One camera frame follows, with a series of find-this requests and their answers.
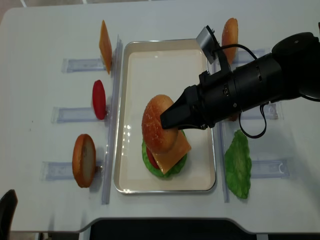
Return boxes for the standing bun bottom slice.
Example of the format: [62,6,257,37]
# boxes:
[72,134,96,188]

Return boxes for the clear holder strip for cheese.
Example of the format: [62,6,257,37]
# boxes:
[61,58,106,73]

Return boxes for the clear holder strip for lettuce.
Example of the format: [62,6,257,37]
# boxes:
[251,159,290,179]

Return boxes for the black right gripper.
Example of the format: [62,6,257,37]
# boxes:
[160,72,242,130]

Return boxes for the standing brown meat patty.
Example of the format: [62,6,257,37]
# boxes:
[228,114,239,122]

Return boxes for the green lettuce leaf on burger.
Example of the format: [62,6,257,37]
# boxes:
[141,139,188,178]

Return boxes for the red tomato slice on burger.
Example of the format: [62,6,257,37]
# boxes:
[146,148,159,169]

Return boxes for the sesame bun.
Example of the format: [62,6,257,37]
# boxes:
[141,94,178,154]
[221,18,238,65]

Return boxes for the standing orange cheese slice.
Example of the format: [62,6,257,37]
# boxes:
[99,20,113,74]

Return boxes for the white rectangular tray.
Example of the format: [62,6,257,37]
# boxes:
[114,39,216,194]

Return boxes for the standing green lettuce leaf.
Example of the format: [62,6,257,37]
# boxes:
[224,129,252,199]

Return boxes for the clear holder strip for tomato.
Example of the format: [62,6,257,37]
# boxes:
[51,107,100,124]

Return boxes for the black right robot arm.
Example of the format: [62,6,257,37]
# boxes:
[160,32,320,130]

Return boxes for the right clear acrylic rail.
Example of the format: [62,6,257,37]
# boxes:
[211,48,231,203]

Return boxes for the clear holder strip for patty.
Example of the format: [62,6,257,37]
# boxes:
[222,101,280,123]

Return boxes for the clear acrylic rail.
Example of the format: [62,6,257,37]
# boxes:
[211,48,231,203]
[101,37,123,205]

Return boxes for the orange cheese slice on burger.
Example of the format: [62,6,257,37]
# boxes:
[151,130,192,174]

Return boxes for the black camera cable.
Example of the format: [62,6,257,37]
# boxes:
[211,44,278,138]

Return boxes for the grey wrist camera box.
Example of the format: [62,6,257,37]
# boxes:
[196,25,220,64]

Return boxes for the standing red tomato slice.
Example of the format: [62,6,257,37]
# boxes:
[92,80,107,120]

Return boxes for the black left gripper tip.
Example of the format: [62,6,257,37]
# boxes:
[0,189,18,240]

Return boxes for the left clear acrylic rail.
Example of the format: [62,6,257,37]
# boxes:
[101,37,123,205]

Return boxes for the clear holder strip for bun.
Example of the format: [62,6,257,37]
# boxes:
[39,160,104,182]

